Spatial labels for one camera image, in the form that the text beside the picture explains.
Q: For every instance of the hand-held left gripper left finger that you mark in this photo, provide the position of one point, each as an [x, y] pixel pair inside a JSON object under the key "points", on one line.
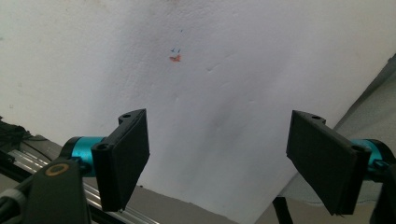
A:
{"points": [[121, 155]]}

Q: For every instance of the black table leg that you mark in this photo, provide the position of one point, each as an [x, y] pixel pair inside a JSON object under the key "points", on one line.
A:
{"points": [[281, 211]]}

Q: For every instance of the aluminium profile rail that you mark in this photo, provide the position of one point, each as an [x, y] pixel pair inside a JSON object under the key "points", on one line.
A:
{"points": [[25, 160]]}

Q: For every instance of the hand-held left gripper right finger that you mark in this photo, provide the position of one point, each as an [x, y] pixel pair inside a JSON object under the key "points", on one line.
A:
{"points": [[323, 155]]}

